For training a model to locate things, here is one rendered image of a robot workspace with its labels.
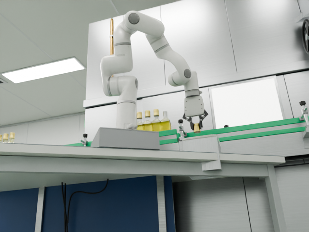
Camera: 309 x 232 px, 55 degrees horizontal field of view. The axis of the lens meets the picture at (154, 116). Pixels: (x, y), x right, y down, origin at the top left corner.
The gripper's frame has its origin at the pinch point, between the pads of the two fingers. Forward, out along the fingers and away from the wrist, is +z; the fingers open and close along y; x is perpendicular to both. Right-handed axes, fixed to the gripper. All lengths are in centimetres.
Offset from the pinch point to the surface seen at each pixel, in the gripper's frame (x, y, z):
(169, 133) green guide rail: -12.3, 17.8, 1.6
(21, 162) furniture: 58, 59, 8
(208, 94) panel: -47, -3, -23
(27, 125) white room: -359, 399, -67
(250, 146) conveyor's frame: -17.9, -24.8, 14.1
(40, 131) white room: -355, 366, -51
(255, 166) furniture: -4.6, -25.5, 23.8
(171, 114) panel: -43, 23, -12
